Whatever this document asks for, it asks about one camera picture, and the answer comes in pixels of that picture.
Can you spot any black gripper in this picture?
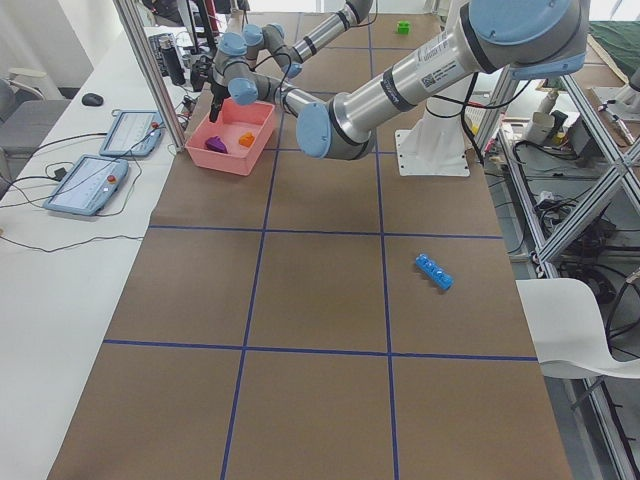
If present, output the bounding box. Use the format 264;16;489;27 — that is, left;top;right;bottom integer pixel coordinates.
209;76;230;123

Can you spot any purple toy block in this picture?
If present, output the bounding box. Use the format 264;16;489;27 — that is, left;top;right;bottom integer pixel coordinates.
205;136;228;154

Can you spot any pink plastic box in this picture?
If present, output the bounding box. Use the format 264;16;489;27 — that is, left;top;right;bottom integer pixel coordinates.
186;99;276;176

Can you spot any orange toy block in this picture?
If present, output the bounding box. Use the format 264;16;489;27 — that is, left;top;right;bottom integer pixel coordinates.
238;132;255;148

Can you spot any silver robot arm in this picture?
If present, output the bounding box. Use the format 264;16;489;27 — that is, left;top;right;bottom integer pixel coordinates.
214;1;590;160
209;1;374;122

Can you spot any black water bottle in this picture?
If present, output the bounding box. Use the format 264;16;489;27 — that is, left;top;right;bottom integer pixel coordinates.
159;37;186;86

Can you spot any far teach pendant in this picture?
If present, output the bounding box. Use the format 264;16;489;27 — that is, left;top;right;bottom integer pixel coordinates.
99;110;164;157

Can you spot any teach pendant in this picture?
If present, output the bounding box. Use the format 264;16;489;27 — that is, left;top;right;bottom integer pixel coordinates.
43;155;129;216
99;110;164;157

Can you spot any black computer mouse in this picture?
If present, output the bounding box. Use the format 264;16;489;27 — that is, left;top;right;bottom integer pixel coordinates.
81;93;104;107

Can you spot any near teach pendant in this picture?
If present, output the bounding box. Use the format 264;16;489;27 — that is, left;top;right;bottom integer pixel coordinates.
43;155;129;216

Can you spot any green toy block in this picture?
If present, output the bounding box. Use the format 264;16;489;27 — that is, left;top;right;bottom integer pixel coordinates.
396;21;411;35

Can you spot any long blue toy block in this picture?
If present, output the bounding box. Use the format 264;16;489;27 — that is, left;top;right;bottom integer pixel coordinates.
415;254;454;291

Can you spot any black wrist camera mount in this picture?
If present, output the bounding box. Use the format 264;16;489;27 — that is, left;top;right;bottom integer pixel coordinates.
190;55;213;92

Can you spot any aluminium frame post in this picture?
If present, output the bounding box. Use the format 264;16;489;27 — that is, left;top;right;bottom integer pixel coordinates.
113;0;186;152

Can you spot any white pedestal column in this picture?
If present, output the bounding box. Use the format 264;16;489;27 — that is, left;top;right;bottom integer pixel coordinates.
394;0;521;178

